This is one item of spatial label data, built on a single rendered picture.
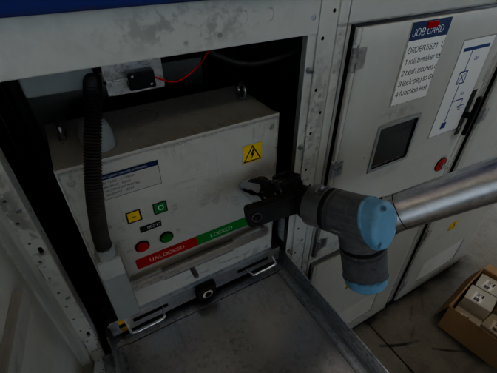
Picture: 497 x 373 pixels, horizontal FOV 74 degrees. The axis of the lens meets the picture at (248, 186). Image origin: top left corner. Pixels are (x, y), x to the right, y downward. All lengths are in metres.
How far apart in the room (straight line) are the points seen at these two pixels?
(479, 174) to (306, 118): 0.37
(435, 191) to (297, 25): 0.43
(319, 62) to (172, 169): 0.39
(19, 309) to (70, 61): 0.41
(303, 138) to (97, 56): 0.49
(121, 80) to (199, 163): 0.25
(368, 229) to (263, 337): 0.51
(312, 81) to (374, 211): 0.33
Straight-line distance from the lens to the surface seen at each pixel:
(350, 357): 1.01
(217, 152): 0.76
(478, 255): 2.76
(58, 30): 0.57
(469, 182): 0.77
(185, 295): 1.02
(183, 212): 0.81
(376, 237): 0.62
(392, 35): 0.89
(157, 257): 0.88
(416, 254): 1.88
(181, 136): 0.71
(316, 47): 0.76
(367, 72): 0.87
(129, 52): 0.58
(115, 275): 0.72
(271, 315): 1.04
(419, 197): 0.77
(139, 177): 0.72
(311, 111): 0.81
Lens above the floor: 1.73
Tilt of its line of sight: 37 degrees down
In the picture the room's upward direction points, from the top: straight up
